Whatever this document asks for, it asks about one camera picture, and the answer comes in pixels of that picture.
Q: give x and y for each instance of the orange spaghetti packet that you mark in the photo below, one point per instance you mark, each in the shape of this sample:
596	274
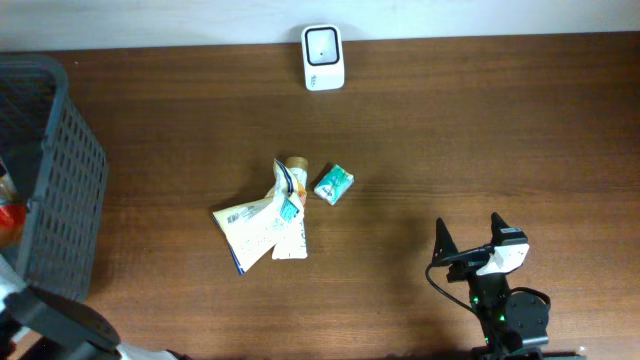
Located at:
13	211

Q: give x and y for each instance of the white tube with tan cap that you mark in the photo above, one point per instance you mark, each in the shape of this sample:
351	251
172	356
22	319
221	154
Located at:
294	246

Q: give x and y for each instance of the white barcode scanner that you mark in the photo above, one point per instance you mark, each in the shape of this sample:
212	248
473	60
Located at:
323	57

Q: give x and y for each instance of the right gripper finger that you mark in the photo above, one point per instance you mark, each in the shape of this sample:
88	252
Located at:
445	250
497	225

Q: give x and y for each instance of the teal tissue pack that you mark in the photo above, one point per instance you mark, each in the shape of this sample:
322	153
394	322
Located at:
334	184

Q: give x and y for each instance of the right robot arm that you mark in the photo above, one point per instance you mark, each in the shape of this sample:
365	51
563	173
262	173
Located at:
513	320

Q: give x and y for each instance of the grey plastic mesh basket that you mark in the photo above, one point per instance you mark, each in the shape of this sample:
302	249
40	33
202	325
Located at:
60	172

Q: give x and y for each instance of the cream snack bag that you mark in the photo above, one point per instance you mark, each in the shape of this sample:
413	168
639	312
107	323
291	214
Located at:
253	228

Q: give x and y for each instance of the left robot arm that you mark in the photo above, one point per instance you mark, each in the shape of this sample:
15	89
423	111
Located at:
69	330

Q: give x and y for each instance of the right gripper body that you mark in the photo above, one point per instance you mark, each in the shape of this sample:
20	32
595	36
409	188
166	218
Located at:
470	256

